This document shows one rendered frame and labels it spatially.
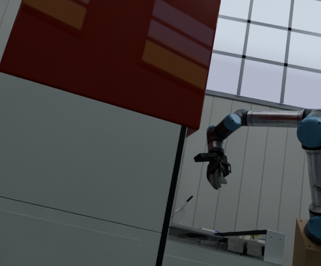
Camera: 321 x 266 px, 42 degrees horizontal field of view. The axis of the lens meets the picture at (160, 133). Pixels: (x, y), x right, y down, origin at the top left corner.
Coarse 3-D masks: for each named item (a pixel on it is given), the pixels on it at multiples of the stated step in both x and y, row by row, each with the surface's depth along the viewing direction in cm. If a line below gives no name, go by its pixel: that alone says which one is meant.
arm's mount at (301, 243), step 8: (296, 224) 208; (304, 224) 207; (296, 232) 206; (296, 240) 204; (304, 240) 196; (296, 248) 202; (304, 248) 193; (312, 248) 192; (320, 248) 193; (296, 256) 200; (304, 256) 191; (312, 256) 190; (320, 256) 190; (296, 264) 198; (304, 264) 189; (312, 264) 189; (320, 264) 189
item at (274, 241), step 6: (270, 234) 186; (276, 234) 187; (282, 234) 188; (270, 240) 186; (276, 240) 187; (282, 240) 187; (270, 246) 185; (276, 246) 186; (282, 246) 187; (270, 252) 184; (276, 252) 185; (282, 252) 186; (264, 258) 183; (270, 258) 184; (276, 258) 184; (282, 258) 185; (282, 264) 185
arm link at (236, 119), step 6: (234, 114) 194; (222, 120) 195; (228, 120) 191; (234, 120) 191; (240, 120) 194; (216, 126) 198; (222, 126) 194; (228, 126) 192; (234, 126) 191; (240, 126) 200; (216, 132) 197; (222, 132) 195; (228, 132) 194
